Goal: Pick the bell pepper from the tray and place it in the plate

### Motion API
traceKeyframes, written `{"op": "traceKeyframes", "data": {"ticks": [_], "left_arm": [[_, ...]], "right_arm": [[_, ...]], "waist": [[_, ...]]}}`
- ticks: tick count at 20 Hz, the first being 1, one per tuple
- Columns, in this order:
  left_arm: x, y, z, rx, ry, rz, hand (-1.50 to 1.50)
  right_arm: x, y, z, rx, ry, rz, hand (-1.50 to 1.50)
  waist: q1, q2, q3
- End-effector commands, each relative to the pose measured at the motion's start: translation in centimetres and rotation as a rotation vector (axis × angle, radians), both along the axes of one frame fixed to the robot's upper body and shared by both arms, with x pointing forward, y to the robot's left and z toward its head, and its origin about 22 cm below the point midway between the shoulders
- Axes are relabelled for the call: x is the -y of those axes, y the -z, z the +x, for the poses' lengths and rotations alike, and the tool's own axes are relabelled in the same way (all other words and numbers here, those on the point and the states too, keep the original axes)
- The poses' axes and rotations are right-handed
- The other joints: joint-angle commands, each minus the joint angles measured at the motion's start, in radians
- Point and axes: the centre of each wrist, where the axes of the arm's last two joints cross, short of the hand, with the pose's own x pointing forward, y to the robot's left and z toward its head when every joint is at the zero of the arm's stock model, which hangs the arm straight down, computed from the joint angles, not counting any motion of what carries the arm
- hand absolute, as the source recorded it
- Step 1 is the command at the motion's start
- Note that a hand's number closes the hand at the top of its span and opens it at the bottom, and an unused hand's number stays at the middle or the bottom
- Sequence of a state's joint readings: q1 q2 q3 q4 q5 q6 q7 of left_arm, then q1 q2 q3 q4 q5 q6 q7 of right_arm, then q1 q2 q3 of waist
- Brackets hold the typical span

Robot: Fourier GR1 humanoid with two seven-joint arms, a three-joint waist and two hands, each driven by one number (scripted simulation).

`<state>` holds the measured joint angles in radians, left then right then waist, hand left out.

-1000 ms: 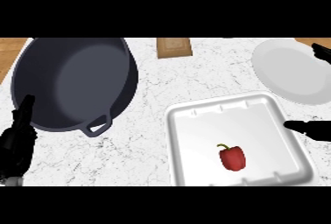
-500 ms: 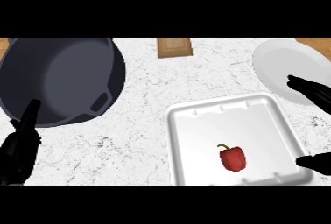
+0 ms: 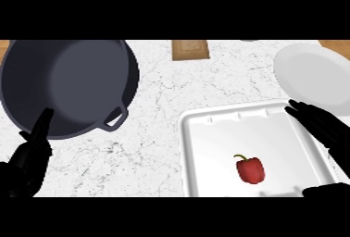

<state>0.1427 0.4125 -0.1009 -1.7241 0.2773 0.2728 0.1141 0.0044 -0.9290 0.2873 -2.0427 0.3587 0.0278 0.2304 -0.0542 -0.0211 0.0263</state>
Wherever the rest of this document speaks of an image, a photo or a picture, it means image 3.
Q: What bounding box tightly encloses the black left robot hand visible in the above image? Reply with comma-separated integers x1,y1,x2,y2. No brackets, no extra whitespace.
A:
0,107,56,198

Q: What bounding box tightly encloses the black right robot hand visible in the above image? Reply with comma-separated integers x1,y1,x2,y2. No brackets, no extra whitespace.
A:
284,98,350,198

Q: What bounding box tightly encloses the white plate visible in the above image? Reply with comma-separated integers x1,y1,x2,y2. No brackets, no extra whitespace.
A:
272,43,350,117

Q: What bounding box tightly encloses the white tray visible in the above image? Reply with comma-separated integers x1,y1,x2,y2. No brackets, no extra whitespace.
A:
178,98,344,198

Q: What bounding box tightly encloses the red bell pepper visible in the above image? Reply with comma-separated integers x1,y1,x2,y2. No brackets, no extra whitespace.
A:
232,154,268,185

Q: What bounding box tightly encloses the dark grey pan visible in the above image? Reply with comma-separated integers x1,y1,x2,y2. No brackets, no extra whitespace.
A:
0,40,141,141

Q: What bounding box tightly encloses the brown wooden board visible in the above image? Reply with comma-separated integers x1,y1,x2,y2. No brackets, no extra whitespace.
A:
318,40,350,61

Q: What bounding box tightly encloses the brown wooden block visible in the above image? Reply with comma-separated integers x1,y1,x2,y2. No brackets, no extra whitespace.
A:
172,40,211,62

